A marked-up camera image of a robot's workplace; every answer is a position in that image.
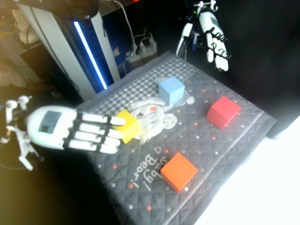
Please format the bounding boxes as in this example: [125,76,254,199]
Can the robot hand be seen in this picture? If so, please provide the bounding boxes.
[175,10,232,72]
[25,105,127,155]

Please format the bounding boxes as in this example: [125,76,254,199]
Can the light blue cube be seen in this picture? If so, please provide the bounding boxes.
[158,76,186,105]

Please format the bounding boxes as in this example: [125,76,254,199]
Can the yellow cube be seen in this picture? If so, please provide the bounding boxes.
[112,109,142,144]

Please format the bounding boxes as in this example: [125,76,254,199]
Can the red cube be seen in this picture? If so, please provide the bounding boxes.
[206,96,242,130]

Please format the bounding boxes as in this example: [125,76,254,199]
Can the orange cube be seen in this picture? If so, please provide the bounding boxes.
[160,152,199,194]

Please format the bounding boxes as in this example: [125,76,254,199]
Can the white power strip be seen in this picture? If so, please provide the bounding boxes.
[134,34,158,58]

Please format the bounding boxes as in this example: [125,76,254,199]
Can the white tower with blue light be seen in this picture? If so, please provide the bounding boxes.
[17,0,122,101]

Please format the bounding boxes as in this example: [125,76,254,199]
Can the grey quilt with bear print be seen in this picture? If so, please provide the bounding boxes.
[76,51,278,225]

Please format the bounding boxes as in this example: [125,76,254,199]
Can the white cable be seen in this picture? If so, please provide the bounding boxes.
[112,0,139,56]

